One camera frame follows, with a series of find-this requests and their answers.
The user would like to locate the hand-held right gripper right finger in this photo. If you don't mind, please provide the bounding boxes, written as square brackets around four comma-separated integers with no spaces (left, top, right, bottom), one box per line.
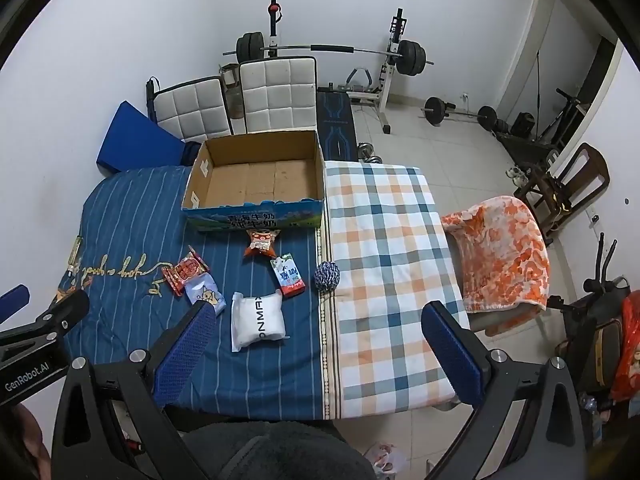
[420,301,588,480]

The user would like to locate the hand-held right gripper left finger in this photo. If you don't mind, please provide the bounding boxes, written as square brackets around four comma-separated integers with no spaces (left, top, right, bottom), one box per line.
[50,301,221,480]

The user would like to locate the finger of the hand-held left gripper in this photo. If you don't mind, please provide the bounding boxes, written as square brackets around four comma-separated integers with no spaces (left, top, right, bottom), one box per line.
[0,284,31,323]
[0,289,91,358]

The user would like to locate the blue cartoon tissue pack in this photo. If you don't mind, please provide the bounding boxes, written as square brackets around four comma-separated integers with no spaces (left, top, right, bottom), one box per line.
[185,274,227,317]

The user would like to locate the red snack packet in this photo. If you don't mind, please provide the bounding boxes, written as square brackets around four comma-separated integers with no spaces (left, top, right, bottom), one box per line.
[161,254,207,296]

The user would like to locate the white soft pouch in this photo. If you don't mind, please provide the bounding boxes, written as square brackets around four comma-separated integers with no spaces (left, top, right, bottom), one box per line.
[231,290,291,353]

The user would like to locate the green white milk carton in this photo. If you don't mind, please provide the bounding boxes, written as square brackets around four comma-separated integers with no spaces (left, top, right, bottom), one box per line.
[270,255,306,301]

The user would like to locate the orange cartoon snack packet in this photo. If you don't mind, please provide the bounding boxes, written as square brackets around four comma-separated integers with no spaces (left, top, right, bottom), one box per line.
[244,228,279,259]

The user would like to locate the blue white yarn ball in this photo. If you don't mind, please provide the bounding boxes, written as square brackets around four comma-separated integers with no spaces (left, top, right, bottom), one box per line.
[314,261,342,291]

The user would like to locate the cardboard box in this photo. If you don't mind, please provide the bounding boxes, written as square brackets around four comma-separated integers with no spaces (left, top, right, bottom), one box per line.
[181,130,326,232]

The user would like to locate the person's left forearm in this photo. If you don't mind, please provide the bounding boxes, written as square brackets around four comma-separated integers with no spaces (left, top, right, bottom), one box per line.
[0,402,53,480]

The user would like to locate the blue striped quilt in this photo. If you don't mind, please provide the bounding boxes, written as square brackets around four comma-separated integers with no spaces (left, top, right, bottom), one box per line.
[55,165,341,421]

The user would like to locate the orange white blanket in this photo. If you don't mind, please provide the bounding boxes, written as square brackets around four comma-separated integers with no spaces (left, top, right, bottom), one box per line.
[440,195,551,317]

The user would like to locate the clear plastic bag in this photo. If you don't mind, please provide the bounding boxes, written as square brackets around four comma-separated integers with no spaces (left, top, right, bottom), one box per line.
[362,442,408,476]

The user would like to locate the dark cloth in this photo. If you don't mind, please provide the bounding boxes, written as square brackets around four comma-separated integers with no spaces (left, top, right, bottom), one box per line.
[182,419,378,480]

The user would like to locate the orange bag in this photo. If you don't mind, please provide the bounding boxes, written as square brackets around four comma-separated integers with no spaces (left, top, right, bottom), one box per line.
[610,290,640,401]

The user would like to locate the blue folded mat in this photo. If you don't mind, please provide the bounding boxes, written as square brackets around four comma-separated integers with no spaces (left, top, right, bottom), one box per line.
[96,101,187,176]

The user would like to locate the brown wooden chair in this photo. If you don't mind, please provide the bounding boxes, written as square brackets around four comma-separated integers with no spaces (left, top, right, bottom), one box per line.
[515,142,611,246]

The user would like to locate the white cushioned chair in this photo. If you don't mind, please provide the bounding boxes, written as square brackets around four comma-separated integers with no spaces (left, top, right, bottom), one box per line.
[239,56,318,135]
[152,76,232,143]

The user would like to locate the short barbell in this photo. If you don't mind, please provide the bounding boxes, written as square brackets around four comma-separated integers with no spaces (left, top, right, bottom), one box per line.
[424,97,498,133]

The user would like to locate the black weight bench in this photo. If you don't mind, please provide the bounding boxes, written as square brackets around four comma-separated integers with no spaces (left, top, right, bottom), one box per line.
[316,87,358,162]

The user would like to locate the black folding scooter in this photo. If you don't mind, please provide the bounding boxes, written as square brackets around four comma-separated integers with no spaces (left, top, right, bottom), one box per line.
[537,87,591,143]

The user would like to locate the white barbell rack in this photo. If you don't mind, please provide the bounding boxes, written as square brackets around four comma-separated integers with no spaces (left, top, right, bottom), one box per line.
[260,0,408,136]

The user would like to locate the long barbell with plates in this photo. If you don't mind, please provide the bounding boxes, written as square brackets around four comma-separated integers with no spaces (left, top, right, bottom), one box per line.
[222,32,435,78]

